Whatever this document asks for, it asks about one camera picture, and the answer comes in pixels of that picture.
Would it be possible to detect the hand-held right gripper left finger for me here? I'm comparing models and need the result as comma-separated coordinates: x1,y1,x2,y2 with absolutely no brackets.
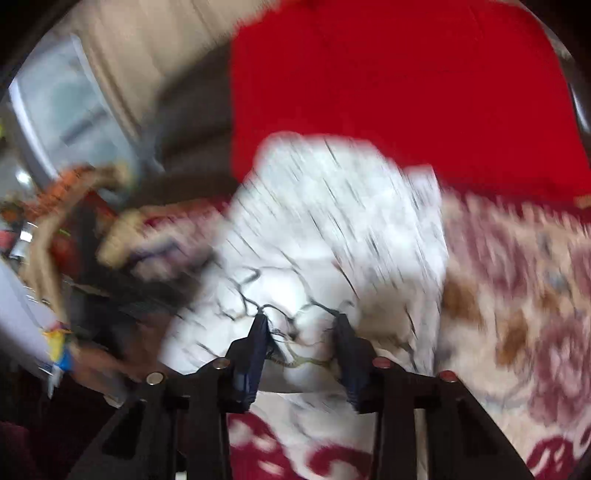
65,314,271,480

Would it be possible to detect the red cushion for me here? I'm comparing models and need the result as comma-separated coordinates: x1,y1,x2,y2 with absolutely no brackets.
230,0,591,204

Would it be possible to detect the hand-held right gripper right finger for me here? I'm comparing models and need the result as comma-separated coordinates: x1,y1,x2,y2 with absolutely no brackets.
332,314,536,480

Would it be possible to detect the white printed shirt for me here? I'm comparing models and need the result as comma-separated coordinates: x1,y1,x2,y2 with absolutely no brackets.
159,131,451,467

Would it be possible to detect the floral blanket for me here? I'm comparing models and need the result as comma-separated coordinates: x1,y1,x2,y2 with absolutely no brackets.
99,189,591,480

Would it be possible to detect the brown leather sofa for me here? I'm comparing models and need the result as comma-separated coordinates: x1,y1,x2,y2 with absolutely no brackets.
136,41,245,206

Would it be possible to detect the beige curtain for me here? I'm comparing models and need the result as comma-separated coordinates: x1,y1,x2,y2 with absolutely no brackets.
60,0,287,139

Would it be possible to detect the window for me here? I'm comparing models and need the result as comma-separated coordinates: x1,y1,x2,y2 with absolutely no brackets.
9,34,134,185

